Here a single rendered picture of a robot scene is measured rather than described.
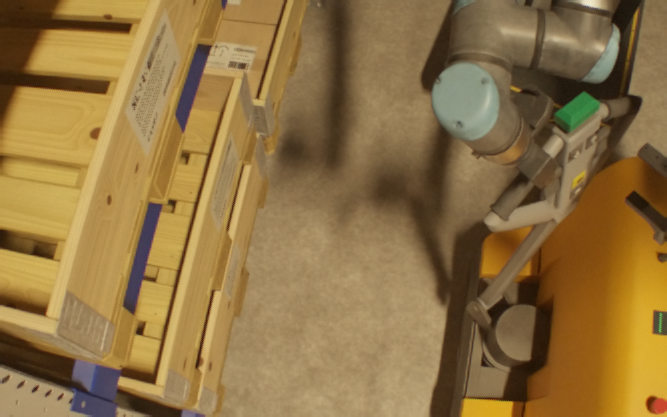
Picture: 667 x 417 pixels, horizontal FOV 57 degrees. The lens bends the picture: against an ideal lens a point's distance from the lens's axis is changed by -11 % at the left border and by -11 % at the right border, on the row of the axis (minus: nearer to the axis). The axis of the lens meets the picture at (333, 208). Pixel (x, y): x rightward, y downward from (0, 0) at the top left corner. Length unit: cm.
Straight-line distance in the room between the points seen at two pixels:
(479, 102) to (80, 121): 74
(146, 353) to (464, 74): 110
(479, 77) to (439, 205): 173
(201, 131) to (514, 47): 111
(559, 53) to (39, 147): 91
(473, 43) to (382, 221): 168
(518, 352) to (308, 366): 77
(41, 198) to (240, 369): 134
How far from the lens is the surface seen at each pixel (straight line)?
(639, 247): 171
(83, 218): 96
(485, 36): 90
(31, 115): 133
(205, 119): 186
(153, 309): 170
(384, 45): 290
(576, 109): 114
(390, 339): 240
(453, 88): 87
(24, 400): 103
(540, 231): 146
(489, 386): 213
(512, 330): 201
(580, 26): 93
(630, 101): 133
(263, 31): 235
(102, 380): 130
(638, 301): 167
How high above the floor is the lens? 235
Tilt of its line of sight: 68 degrees down
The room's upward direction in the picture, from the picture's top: 2 degrees counter-clockwise
